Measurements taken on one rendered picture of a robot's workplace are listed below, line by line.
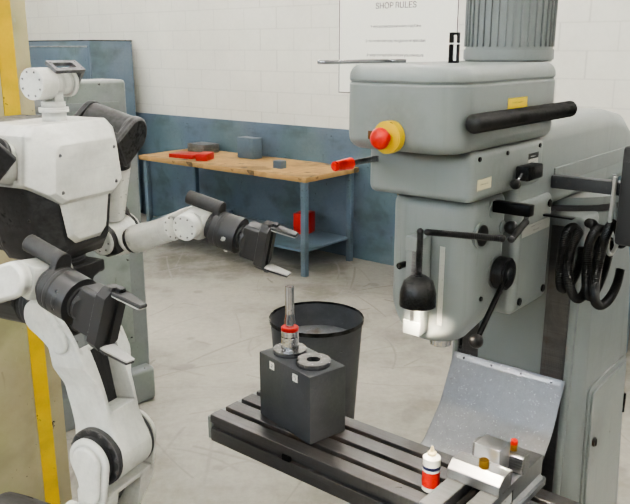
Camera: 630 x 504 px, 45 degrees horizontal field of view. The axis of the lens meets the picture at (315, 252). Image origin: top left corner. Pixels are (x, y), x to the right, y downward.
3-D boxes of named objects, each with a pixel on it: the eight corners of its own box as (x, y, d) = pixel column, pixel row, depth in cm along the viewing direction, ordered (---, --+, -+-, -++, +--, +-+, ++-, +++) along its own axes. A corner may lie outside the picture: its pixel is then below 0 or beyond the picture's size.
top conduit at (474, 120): (481, 134, 132) (482, 114, 131) (460, 133, 134) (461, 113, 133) (577, 117, 166) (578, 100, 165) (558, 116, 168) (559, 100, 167)
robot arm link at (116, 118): (77, 158, 187) (81, 106, 181) (99, 150, 194) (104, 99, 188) (116, 174, 184) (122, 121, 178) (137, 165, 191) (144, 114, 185)
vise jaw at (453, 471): (498, 498, 157) (500, 481, 156) (446, 477, 165) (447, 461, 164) (511, 485, 162) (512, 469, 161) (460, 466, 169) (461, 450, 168)
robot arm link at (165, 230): (206, 233, 181) (163, 246, 188) (223, 221, 189) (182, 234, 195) (195, 208, 180) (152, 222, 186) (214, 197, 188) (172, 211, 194)
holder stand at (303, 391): (309, 445, 192) (309, 372, 187) (259, 414, 208) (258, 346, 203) (345, 430, 199) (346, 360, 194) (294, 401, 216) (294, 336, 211)
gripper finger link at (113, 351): (137, 358, 132) (112, 342, 134) (124, 362, 129) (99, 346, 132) (135, 366, 132) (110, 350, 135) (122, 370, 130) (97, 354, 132)
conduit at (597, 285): (595, 321, 164) (605, 228, 158) (525, 306, 173) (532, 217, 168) (623, 300, 177) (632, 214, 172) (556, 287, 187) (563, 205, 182)
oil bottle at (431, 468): (433, 496, 170) (435, 452, 167) (418, 489, 173) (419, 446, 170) (442, 488, 173) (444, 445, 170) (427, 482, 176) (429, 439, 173)
